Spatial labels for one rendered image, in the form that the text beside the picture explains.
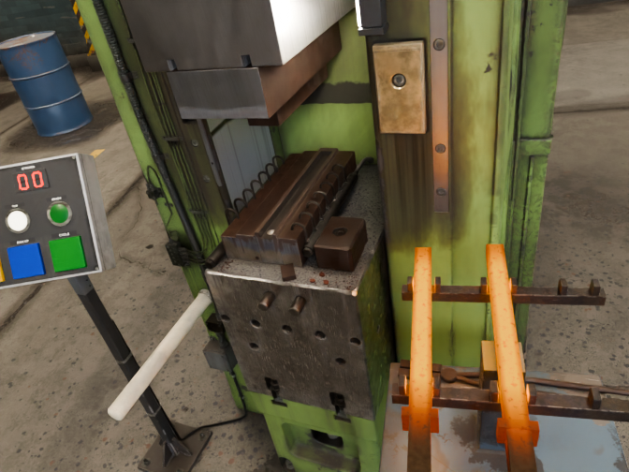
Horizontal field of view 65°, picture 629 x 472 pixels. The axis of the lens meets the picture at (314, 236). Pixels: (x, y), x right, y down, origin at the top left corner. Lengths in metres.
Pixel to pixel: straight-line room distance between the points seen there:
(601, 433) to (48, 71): 5.28
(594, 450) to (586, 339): 1.26
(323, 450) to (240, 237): 0.83
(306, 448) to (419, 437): 1.09
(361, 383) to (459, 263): 0.37
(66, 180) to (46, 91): 4.36
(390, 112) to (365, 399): 0.70
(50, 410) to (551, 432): 2.00
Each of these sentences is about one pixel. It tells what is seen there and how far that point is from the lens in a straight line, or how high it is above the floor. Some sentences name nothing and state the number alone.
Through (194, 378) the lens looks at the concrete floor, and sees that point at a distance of 2.24.
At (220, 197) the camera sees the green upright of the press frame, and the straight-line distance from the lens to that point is 1.30.
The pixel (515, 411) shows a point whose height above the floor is 1.04.
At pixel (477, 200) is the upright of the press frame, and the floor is 1.02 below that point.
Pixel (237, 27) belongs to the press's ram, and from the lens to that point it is 0.90.
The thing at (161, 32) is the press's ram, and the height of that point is 1.44.
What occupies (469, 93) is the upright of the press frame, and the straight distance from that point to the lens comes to 0.97.
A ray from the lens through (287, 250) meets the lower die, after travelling 1.10.
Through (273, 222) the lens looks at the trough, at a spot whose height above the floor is 0.99.
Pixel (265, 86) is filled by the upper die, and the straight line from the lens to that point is 0.93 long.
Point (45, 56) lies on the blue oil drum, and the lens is 5.57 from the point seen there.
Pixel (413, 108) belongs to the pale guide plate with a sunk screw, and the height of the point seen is 1.24.
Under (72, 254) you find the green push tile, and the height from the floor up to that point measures 1.01.
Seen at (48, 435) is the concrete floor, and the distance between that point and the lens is 2.38.
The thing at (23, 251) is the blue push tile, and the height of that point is 1.03.
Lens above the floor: 1.60
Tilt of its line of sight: 35 degrees down
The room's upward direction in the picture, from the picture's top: 11 degrees counter-clockwise
